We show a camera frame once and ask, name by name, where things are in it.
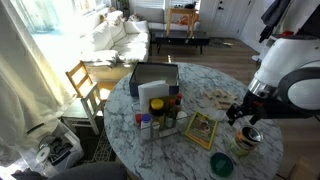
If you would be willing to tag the small red-capped jar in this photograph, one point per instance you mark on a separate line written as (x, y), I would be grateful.
(138, 118)

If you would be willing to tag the red object on cabinet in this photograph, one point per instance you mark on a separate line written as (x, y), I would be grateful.
(286, 33)

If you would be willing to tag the white shaker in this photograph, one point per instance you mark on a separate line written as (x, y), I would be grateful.
(181, 118)

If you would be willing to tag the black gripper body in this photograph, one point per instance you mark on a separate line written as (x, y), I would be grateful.
(253, 105)

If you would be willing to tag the wooden slat-back chair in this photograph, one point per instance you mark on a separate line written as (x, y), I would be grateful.
(80, 80)

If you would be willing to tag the tall wooden side table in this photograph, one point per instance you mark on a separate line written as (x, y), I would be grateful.
(180, 11)

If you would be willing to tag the patterned dark rug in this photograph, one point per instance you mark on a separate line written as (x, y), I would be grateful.
(103, 150)

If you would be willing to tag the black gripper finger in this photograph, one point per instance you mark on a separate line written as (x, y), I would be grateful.
(234, 112)
(256, 118)

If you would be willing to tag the white chair with dark seat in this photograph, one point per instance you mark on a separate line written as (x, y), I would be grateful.
(91, 103)

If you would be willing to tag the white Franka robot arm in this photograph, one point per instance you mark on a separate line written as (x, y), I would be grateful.
(286, 60)

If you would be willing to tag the cream curtain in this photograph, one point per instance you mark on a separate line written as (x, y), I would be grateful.
(23, 83)

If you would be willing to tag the yellow-lidded dark jar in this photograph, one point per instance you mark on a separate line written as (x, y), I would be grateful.
(157, 106)

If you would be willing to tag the yellow bordered book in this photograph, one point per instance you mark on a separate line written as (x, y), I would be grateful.
(201, 130)

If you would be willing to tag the clear plastic storage bin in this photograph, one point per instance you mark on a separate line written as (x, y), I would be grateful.
(63, 150)

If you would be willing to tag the orange object under table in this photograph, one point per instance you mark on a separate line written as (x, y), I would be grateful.
(185, 20)

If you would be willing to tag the white bottle with blue cap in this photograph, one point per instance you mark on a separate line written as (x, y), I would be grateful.
(145, 126)

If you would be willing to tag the patterned sofa pillow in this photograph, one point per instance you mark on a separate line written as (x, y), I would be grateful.
(135, 17)

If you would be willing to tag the grey chair back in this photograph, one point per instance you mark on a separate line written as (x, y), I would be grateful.
(90, 171)

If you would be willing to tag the white napkin stack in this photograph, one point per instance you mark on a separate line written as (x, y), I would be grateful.
(151, 93)

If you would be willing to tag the black coffee table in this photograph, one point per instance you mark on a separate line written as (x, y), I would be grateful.
(181, 37)

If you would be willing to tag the black television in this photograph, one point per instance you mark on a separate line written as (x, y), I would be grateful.
(313, 23)

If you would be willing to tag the dark hanging jacket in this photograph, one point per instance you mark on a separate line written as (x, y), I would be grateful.
(273, 15)

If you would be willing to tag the white door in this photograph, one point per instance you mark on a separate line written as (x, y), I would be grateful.
(230, 16)

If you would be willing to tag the small wooden block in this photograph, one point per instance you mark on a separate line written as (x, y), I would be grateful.
(232, 96)
(220, 93)
(208, 94)
(224, 106)

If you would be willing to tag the white sectional sofa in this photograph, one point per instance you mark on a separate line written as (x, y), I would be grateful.
(130, 43)

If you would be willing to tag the dark red-capped sauce bottle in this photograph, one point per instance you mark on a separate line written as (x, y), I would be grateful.
(179, 101)

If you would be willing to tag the glass shaker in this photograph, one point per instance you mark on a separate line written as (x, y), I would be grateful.
(155, 130)

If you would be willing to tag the navy blue open box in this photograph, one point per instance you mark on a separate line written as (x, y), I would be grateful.
(135, 85)

